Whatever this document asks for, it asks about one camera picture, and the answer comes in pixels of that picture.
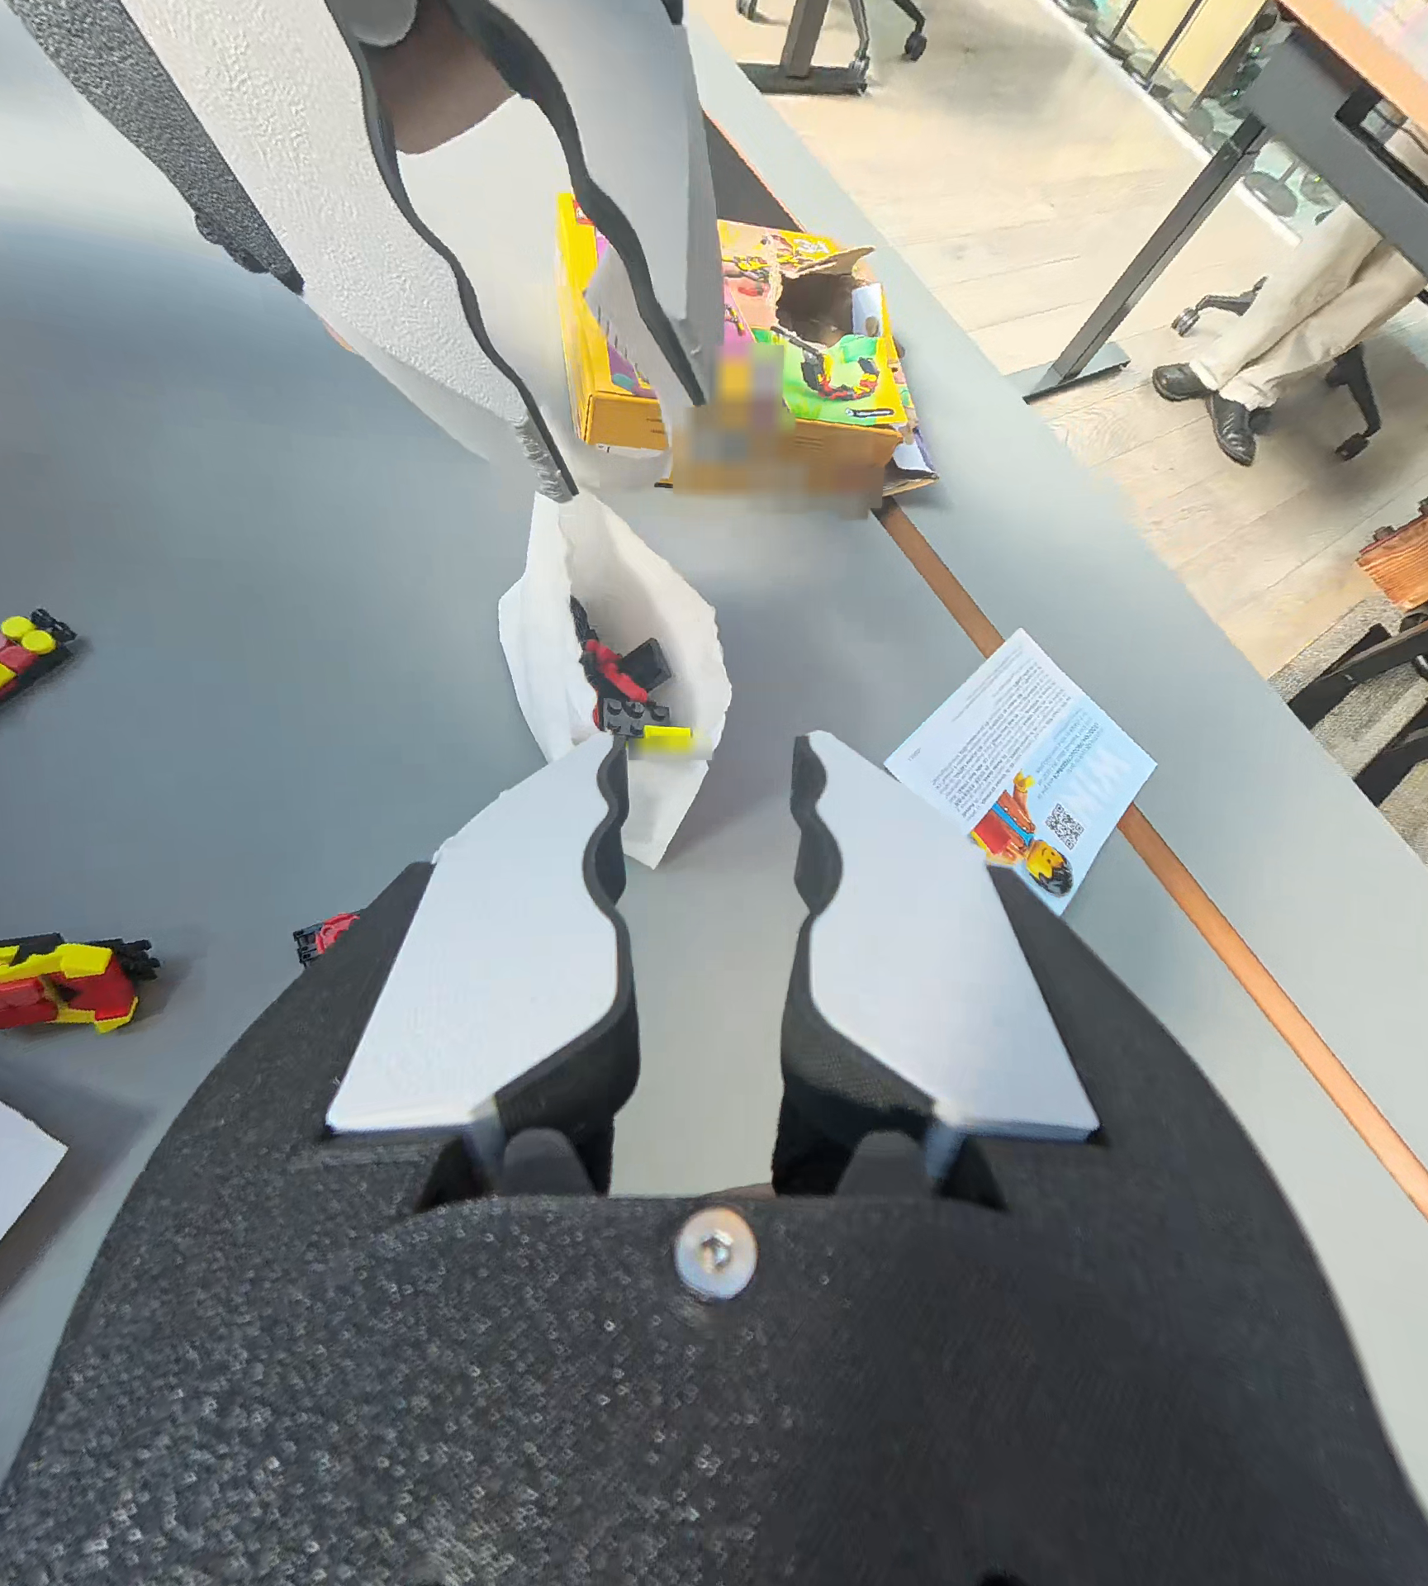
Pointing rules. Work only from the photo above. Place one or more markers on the red lego plates black hinge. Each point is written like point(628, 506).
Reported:
point(325, 937)

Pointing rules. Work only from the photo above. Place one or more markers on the black red yellow lego build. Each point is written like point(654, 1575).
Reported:
point(33, 985)

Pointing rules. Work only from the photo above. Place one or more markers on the wood edged desk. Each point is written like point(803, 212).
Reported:
point(1383, 99)

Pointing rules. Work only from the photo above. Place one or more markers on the colourful cardboard lego box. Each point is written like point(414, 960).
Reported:
point(788, 347)

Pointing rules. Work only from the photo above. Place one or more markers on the black office chair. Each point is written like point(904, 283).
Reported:
point(1408, 694)

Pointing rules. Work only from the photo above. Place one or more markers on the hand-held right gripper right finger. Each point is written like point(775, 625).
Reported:
point(937, 980)

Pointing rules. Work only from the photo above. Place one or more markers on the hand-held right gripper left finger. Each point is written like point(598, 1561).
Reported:
point(490, 980)

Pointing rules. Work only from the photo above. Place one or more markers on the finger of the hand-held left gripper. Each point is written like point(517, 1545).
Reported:
point(628, 149)
point(292, 174)

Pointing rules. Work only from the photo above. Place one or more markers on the white blue instruction leaflet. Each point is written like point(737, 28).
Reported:
point(1023, 768)

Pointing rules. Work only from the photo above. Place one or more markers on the torn printed white paper bag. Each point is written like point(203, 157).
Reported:
point(639, 793)

